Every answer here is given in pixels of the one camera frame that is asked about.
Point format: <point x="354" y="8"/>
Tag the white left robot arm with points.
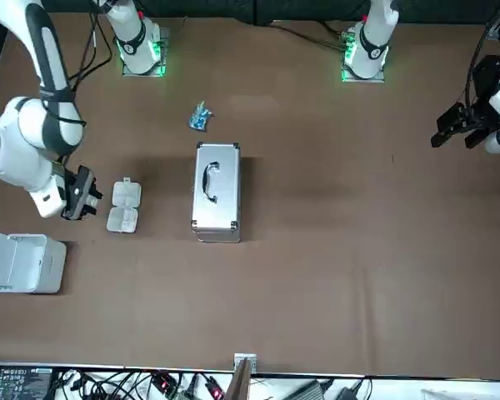
<point x="373" y="37"/>

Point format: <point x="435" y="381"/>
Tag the black labelled power adapter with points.
<point x="21" y="383"/>

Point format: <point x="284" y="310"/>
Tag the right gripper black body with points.
<point x="77" y="196"/>

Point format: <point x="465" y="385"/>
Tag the grey power adapter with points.
<point x="306" y="391"/>

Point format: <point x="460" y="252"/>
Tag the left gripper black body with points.
<point x="485" y="79"/>

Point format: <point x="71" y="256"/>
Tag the small black power adapter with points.
<point x="352" y="393"/>

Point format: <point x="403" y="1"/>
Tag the silver aluminium first-aid case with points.
<point x="216" y="208"/>

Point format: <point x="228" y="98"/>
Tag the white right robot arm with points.
<point x="25" y="137"/>

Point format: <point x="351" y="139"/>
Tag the aluminium frame post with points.
<point x="239" y="379"/>

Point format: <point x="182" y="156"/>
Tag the open white pill box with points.
<point x="125" y="196"/>

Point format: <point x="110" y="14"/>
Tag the white lidded bin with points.
<point x="46" y="266"/>

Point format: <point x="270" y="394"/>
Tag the blue blister pill pack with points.
<point x="200" y="117"/>

